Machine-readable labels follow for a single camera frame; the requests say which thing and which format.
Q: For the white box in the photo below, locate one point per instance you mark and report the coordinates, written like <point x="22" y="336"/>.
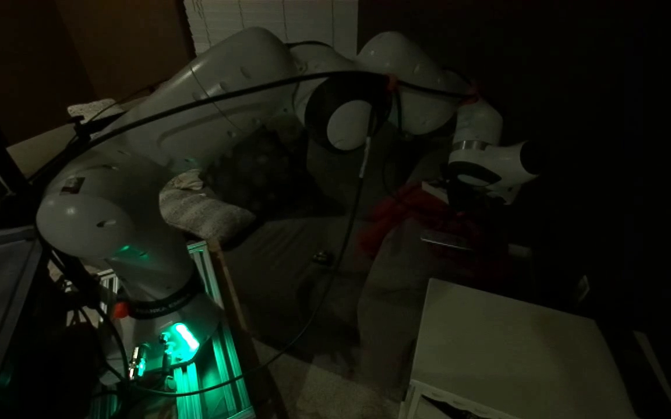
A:
<point x="506" y="357"/>

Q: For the robot base stand, green light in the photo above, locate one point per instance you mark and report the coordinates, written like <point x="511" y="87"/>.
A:
<point x="187" y="350"/>

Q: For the grey couch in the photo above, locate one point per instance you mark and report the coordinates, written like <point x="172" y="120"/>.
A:
<point x="297" y="270"/>

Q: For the grey plush cloth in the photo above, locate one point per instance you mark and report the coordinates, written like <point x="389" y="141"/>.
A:
<point x="258" y="167"/>

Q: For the red cloth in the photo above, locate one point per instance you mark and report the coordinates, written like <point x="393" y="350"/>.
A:
<point x="421" y="224"/>

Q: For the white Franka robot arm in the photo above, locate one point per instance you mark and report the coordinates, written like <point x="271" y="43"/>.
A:
<point x="219" y="102"/>

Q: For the light patterned pillow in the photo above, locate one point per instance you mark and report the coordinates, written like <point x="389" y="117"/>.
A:
<point x="196" y="210"/>

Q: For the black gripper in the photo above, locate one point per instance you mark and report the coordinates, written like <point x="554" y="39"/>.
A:
<point x="480" y="203"/>

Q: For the white window blinds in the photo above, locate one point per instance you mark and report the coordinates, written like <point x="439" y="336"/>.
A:
<point x="273" y="19"/>

